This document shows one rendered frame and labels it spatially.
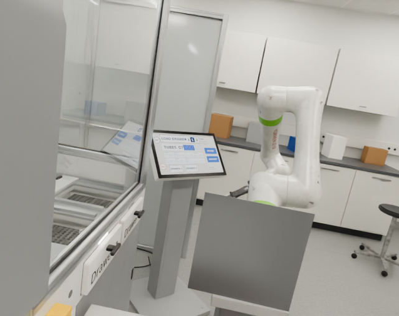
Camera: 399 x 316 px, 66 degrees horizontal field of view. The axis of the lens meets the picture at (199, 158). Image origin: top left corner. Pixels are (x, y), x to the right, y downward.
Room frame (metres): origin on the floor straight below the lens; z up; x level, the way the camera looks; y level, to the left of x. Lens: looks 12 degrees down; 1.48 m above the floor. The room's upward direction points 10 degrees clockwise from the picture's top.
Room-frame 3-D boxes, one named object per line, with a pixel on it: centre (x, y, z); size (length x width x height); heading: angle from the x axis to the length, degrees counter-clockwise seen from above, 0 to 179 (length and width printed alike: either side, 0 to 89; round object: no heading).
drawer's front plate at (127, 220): (1.27, 0.25, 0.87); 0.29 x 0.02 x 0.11; 177
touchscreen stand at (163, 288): (1.90, 0.08, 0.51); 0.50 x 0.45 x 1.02; 39
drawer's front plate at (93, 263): (0.95, 0.27, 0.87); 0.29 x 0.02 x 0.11; 177
